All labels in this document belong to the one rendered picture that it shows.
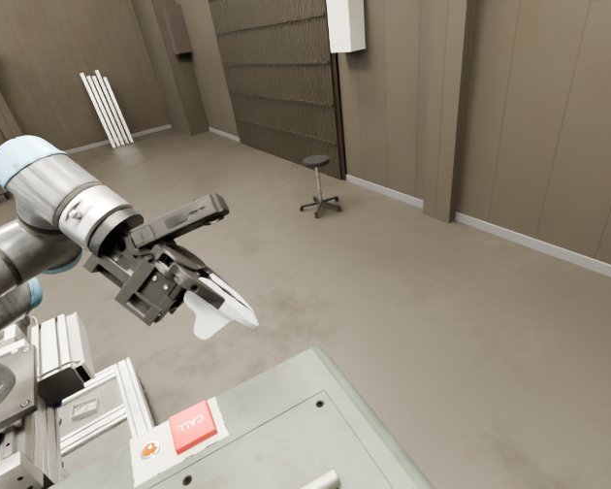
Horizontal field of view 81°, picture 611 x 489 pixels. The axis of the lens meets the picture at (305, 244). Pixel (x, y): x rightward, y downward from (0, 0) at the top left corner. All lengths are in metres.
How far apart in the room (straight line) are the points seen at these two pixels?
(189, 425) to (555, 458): 1.77
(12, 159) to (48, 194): 0.06
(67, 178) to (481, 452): 1.92
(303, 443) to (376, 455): 0.10
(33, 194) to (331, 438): 0.49
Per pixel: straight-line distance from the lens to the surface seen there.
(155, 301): 0.45
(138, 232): 0.46
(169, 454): 0.63
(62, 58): 9.74
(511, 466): 2.05
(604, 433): 2.29
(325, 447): 0.57
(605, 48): 2.89
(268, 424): 0.60
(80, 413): 2.31
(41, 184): 0.51
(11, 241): 0.57
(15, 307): 1.00
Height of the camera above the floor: 1.75
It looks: 31 degrees down
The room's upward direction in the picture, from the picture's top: 9 degrees counter-clockwise
